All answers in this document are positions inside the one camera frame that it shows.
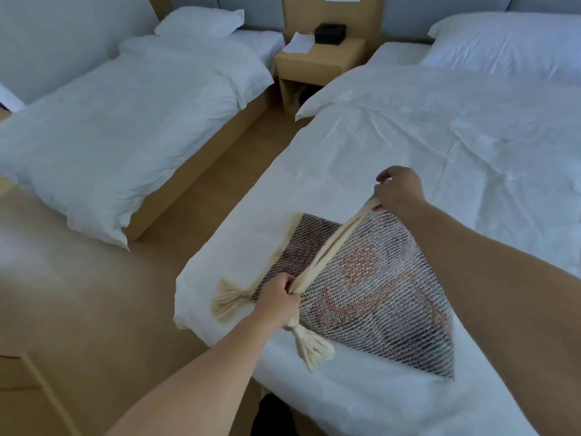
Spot person's left hand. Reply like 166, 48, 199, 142
252, 272, 303, 332

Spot person's right hand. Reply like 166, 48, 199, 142
373, 165, 427, 219

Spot patterned woven blanket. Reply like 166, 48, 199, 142
212, 194, 455, 380

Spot person's left forearm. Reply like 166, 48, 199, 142
104, 312, 287, 436

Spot person's right forearm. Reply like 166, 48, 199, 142
404, 202, 581, 436

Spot person's black trousers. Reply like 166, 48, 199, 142
252, 392, 300, 436

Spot wooden nightstand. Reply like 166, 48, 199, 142
274, 36, 366, 116

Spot black tissue box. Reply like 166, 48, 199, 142
314, 23, 347, 45

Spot grey padded headboard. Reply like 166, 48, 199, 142
168, 0, 284, 32
381, 0, 581, 41

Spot white paper card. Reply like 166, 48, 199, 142
282, 31, 315, 55

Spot white pillow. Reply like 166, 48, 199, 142
422, 12, 581, 85
154, 6, 246, 39

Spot near bed white duvet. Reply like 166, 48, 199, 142
0, 6, 287, 250

